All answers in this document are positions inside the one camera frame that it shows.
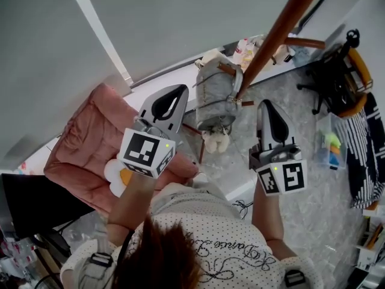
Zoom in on person's left hand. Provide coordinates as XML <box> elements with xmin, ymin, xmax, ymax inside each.
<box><xmin>155</xmin><ymin>151</ymin><xmax>200</xmax><ymax>191</ymax></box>

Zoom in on white tote bag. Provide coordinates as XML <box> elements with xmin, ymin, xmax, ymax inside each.
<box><xmin>271</xmin><ymin>44</ymin><xmax>295</xmax><ymax>66</ymax></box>

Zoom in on brown wooden coat rack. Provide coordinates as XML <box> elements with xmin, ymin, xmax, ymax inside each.
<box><xmin>182</xmin><ymin>0</ymin><xmax>328</xmax><ymax>165</ymax></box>

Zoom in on black harness cable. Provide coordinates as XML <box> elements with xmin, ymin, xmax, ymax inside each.
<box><xmin>118</xmin><ymin>229</ymin><xmax>136</xmax><ymax>282</ymax></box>

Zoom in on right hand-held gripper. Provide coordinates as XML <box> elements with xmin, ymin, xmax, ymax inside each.
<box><xmin>248</xmin><ymin>99</ymin><xmax>308</xmax><ymax>197</ymax></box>

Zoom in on person's right forearm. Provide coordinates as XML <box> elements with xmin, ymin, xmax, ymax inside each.
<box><xmin>251</xmin><ymin>178</ymin><xmax>286</xmax><ymax>244</ymax></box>

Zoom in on white flat floor box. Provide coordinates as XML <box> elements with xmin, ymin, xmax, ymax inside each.
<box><xmin>224</xmin><ymin>178</ymin><xmax>257</xmax><ymax>202</ymax></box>

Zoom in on pink cushioned chair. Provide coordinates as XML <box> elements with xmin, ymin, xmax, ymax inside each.
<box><xmin>43</xmin><ymin>82</ymin><xmax>142</xmax><ymax>217</ymax></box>

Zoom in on white desk organizer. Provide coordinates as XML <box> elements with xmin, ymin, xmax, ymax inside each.
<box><xmin>354</xmin><ymin>205</ymin><xmax>385</xmax><ymax>271</ymax></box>

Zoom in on person's left forearm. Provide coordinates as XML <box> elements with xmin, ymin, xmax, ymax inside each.
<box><xmin>105</xmin><ymin>172</ymin><xmax>163</xmax><ymax>245</ymax></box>

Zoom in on black side table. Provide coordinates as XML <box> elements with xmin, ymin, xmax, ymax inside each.
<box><xmin>0</xmin><ymin>172</ymin><xmax>96</xmax><ymax>252</ymax></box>

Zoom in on gray harness strap with buckle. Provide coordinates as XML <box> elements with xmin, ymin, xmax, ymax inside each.
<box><xmin>281</xmin><ymin>266</ymin><xmax>306</xmax><ymax>289</ymax></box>
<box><xmin>73</xmin><ymin>250</ymin><xmax>117</xmax><ymax>289</ymax></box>

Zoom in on cream fluffy bag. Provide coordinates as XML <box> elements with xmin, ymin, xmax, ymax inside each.
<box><xmin>194</xmin><ymin>49</ymin><xmax>226</xmax><ymax>69</ymax></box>

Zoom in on black office chair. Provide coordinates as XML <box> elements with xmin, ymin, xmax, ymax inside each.
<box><xmin>296</xmin><ymin>28</ymin><xmax>374</xmax><ymax>119</ymax></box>

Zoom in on white plastic snack bag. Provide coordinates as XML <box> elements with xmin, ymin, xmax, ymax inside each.
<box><xmin>231</xmin><ymin>36</ymin><xmax>266</xmax><ymax>69</ymax></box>

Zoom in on gray backpack with brown straps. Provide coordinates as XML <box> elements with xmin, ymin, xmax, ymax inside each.
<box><xmin>192</xmin><ymin>59</ymin><xmax>255</xmax><ymax>134</ymax></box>

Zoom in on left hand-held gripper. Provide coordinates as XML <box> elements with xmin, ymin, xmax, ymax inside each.
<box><xmin>117</xmin><ymin>84</ymin><xmax>190</xmax><ymax>179</ymax></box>

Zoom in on clear plastic storage box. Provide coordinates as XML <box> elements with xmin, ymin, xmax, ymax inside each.
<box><xmin>315</xmin><ymin>112</ymin><xmax>350</xmax><ymax>171</ymax></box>

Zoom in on tangled black floor cable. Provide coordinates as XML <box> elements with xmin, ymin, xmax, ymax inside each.
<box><xmin>232</xmin><ymin>199</ymin><xmax>254</xmax><ymax>220</ymax></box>

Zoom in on blue soft item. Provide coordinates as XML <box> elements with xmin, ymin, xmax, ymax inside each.
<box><xmin>327</xmin><ymin>151</ymin><xmax>342</xmax><ymax>167</ymax></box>

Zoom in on beige plush charm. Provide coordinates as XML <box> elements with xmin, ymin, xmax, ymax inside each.
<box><xmin>200</xmin><ymin>127</ymin><xmax>232</xmax><ymax>155</ymax></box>

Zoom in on person's gray trousers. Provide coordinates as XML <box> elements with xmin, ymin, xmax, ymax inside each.
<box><xmin>150</xmin><ymin>173</ymin><xmax>228</xmax><ymax>217</ymax></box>

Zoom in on white yellow flower cushion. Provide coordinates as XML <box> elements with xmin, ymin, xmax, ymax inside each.
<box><xmin>103</xmin><ymin>158</ymin><xmax>134</xmax><ymax>197</ymax></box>

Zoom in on yellow green soft item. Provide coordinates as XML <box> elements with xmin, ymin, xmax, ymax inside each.
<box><xmin>324</xmin><ymin>132</ymin><xmax>342</xmax><ymax>150</ymax></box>

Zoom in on black white patterned cloth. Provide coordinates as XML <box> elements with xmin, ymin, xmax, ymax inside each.
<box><xmin>345</xmin><ymin>91</ymin><xmax>385</xmax><ymax>210</ymax></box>

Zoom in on person's white dotted shirt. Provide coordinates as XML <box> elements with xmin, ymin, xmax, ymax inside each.
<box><xmin>60</xmin><ymin>182</ymin><xmax>325</xmax><ymax>289</ymax></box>

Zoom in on light blue cloth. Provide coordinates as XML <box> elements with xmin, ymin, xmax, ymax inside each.
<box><xmin>292</xmin><ymin>46</ymin><xmax>311</xmax><ymax>68</ymax></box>

